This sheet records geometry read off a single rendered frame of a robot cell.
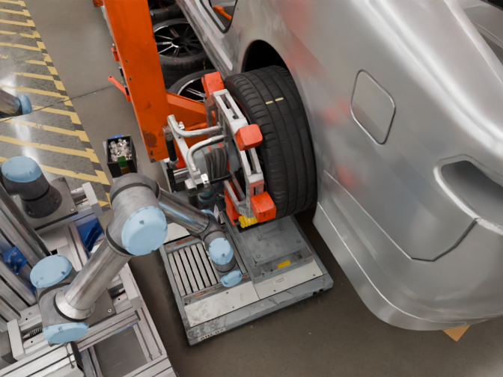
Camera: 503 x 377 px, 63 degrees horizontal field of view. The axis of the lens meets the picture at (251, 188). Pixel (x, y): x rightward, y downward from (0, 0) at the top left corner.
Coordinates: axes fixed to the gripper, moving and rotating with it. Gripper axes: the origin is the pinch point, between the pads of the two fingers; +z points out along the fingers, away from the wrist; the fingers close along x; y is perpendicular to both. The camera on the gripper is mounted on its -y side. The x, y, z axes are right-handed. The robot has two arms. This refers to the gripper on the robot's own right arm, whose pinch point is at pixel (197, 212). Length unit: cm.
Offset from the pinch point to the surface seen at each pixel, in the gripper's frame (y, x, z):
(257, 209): 5.8, -20.0, -13.4
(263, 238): -59, -37, 12
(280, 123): 30.6, -36.7, 2.5
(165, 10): -31, -56, 230
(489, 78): 84, -47, -58
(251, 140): 30.8, -22.8, -1.5
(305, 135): 26, -45, -3
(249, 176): 15.6, -20.8, -4.3
